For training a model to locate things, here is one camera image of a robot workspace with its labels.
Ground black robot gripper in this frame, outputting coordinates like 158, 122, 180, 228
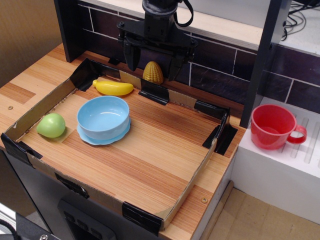
117, 12, 198, 81

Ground light blue plastic bowl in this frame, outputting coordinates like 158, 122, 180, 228
77, 96, 130, 140

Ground light blue plastic plate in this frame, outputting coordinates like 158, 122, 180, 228
77, 118, 131, 146

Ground yellow toy corn cob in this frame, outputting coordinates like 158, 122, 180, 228
142, 61, 164, 85

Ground yellow toy banana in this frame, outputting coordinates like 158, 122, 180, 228
92, 79, 134, 96

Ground taped cardboard tray border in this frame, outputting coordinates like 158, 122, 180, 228
0, 57, 243, 240

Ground green toy pear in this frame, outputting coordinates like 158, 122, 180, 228
36, 113, 66, 138

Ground red plastic cup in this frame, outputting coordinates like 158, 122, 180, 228
250, 104, 307, 150

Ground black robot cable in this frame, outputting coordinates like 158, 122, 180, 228
173, 0, 195, 28

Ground dark grey left post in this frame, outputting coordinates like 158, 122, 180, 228
53, 0, 86, 63

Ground dark grey vertical post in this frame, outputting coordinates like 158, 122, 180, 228
240, 0, 291, 128

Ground black cables behind shelf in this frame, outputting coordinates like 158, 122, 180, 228
281, 0, 320, 42

